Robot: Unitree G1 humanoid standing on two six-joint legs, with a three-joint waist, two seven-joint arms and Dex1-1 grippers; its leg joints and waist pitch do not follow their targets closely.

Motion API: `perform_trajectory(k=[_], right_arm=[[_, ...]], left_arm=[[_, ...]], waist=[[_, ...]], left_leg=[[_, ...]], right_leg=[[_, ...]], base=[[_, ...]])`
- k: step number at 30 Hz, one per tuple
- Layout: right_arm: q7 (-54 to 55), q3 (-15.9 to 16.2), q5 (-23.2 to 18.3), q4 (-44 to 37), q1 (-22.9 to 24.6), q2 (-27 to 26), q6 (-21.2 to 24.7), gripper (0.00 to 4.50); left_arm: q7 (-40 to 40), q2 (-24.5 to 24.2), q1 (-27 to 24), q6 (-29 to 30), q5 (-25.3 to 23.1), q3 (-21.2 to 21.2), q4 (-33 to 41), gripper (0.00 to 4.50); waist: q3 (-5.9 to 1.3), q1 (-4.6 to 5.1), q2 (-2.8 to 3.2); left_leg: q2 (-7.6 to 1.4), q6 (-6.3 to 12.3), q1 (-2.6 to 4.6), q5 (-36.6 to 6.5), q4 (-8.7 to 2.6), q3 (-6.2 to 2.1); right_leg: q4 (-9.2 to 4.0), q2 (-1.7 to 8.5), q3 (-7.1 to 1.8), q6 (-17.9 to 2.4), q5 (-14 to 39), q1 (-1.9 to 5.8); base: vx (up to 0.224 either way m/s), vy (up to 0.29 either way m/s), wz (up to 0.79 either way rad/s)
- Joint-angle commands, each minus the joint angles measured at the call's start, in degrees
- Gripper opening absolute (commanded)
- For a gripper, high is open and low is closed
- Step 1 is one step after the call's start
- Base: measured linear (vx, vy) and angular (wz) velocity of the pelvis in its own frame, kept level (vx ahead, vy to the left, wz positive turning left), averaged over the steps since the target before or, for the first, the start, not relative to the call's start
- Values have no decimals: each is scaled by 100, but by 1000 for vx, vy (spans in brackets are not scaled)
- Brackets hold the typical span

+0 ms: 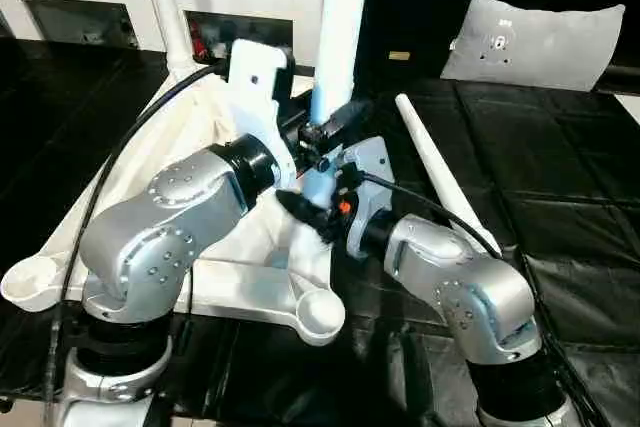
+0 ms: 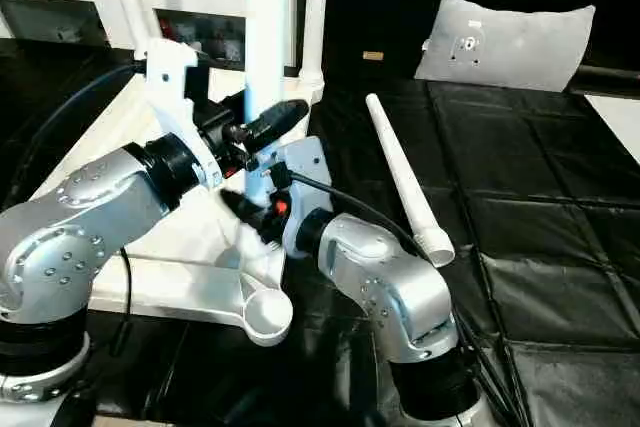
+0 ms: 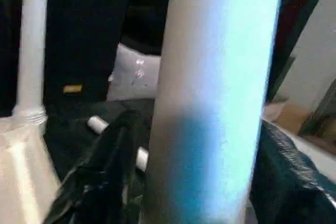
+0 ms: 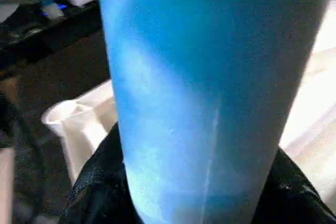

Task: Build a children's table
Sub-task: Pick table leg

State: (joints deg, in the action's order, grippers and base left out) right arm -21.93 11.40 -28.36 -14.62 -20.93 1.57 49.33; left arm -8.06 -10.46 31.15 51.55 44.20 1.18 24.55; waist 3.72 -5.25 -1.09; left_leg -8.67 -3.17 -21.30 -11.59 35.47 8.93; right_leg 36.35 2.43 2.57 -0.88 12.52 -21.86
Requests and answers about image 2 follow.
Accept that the white plastic table top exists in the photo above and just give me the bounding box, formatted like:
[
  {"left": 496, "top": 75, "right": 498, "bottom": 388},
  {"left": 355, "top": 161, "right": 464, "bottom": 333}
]
[{"left": 28, "top": 62, "right": 327, "bottom": 349}]

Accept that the grey cushion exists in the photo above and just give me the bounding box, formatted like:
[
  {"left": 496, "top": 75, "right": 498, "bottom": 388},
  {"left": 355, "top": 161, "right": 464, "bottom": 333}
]
[{"left": 412, "top": 0, "right": 598, "bottom": 94}]

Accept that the black work mat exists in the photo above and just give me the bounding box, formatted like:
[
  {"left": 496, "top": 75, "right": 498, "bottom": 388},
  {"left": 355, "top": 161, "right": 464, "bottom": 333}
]
[{"left": 0, "top": 36, "right": 640, "bottom": 427}]

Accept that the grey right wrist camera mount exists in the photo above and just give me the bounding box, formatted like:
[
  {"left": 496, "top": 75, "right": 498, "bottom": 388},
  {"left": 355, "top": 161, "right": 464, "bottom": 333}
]
[{"left": 248, "top": 134, "right": 335, "bottom": 259}]

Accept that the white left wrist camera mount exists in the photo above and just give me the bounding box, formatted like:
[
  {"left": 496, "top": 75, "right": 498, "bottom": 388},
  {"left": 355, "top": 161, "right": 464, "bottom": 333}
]
[{"left": 132, "top": 36, "right": 225, "bottom": 189}]

